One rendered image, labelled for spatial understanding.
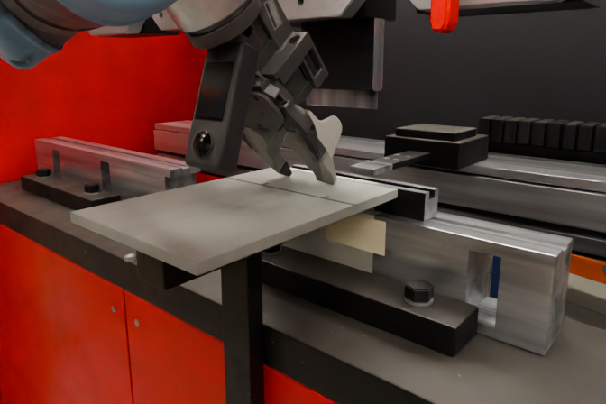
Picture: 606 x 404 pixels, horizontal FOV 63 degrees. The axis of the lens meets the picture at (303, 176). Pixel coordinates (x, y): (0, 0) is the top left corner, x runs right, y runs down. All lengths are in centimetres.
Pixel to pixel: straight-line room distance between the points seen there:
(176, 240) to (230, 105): 12
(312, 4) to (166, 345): 45
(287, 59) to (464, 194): 40
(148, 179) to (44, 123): 49
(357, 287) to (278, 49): 25
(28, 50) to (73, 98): 95
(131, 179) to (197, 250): 54
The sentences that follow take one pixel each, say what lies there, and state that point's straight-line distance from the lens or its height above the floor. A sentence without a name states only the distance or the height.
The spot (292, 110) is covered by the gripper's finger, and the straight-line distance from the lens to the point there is 46.
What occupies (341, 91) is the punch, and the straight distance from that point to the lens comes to 58.
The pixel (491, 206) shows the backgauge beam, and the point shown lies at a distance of 77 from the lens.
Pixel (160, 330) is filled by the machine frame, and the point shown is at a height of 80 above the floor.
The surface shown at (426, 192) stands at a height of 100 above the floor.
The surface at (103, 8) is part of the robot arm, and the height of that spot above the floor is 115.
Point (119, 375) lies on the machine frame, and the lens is 83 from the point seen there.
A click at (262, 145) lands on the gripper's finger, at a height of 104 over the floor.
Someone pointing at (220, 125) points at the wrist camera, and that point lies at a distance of 43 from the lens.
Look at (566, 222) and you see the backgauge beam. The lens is 74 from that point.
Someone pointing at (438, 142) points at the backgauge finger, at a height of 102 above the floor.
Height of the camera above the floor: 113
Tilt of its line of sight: 13 degrees down
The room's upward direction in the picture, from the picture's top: straight up
